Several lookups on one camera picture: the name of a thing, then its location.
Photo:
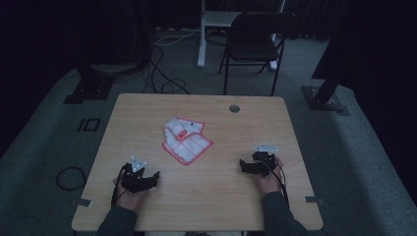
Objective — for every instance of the person's right hand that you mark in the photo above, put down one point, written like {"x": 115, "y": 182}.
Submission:
{"x": 270, "y": 183}

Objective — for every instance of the white desk frame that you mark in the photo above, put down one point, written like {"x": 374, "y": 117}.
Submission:
{"x": 201, "y": 39}

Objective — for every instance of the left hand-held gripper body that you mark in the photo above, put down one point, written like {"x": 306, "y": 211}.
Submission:
{"x": 134, "y": 178}

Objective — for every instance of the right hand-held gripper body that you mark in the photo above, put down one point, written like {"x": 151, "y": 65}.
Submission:
{"x": 266, "y": 160}

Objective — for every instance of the white cloth with red border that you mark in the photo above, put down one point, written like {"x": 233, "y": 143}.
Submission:
{"x": 187, "y": 144}

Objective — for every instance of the grey tape piece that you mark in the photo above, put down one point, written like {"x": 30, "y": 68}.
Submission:
{"x": 84, "y": 202}
{"x": 314, "y": 200}

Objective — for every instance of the black metal stand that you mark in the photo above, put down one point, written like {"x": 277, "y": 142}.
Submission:
{"x": 90, "y": 88}
{"x": 323, "y": 98}

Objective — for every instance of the black folding chair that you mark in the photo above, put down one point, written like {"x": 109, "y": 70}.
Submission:
{"x": 252, "y": 46}

